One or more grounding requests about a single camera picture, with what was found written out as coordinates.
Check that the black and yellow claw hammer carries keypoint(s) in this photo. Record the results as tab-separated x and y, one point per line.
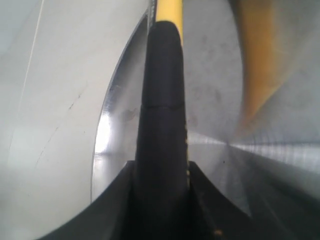
161	173

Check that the round stainless steel plate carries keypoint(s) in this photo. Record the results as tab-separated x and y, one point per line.
271	164

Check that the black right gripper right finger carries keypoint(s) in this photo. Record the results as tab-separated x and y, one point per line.
225	220

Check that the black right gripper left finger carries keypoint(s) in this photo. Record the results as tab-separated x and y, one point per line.
103	219

